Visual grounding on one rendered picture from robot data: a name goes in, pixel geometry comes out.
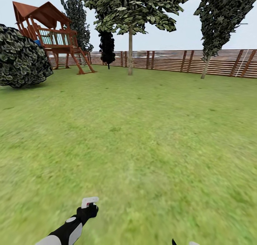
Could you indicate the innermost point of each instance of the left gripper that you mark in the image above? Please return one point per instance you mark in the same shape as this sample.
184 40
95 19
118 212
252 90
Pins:
90 212

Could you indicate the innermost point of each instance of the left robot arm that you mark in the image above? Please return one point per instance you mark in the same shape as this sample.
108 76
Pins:
69 233

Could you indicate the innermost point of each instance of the bush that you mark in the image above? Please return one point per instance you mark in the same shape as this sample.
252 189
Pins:
22 61

